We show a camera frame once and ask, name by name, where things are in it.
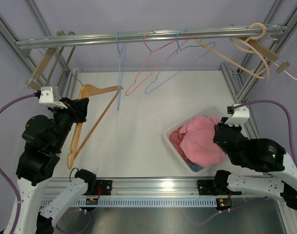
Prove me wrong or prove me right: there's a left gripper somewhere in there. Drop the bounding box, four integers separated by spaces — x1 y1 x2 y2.
49 97 90 151

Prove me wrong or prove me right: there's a wooden hanger with shirt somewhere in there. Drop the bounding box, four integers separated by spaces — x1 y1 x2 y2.
66 84 123 170

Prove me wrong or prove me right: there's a light pink t shirt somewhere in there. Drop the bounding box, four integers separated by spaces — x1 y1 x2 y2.
179 116 226 168

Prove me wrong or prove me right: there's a salmon pink t shirt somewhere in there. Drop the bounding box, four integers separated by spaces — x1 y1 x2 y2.
169 126 187 159

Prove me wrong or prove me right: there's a light blue wire hanger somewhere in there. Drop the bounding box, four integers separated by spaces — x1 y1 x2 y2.
144 29 210 95

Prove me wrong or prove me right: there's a pink wire hanger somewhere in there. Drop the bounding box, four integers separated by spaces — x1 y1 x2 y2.
125 30 176 96

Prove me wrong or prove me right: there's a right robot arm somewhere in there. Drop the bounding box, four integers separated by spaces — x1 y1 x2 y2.
213 122 297 211

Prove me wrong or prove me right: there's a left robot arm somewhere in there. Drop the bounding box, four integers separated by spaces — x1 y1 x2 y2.
3 98 97 234

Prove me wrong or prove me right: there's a thin wooden hanger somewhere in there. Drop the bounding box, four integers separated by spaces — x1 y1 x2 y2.
195 39 270 80

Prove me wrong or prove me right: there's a wooden clip hanger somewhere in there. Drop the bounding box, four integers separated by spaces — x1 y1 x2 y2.
247 39 291 74

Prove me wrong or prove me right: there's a curved wooden hanger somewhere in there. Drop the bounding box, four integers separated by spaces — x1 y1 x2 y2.
230 23 270 82

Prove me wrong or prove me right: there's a white plastic basket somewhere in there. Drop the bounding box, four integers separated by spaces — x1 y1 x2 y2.
163 105 226 174

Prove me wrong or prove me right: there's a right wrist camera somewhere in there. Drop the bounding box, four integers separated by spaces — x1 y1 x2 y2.
223 103 250 127

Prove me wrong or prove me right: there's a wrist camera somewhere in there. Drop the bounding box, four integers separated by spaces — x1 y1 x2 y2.
223 103 250 127
35 86 67 109

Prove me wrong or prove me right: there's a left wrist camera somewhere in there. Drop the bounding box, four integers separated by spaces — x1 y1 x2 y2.
35 86 67 109

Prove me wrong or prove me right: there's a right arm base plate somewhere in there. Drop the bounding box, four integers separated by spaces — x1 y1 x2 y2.
197 179 242 196

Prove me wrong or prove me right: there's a front aluminium rail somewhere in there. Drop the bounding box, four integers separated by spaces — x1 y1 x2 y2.
40 177 289 197

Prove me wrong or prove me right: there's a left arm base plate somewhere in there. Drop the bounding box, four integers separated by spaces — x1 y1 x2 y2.
84 179 113 195

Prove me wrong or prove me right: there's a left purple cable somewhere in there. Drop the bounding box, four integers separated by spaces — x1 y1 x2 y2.
0 94 94 234

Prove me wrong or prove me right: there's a white slotted cable duct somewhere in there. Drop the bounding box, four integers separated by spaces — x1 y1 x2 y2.
40 197 218 208

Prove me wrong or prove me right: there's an aluminium hanging rail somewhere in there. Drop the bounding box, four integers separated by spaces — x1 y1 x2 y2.
16 24 287 50

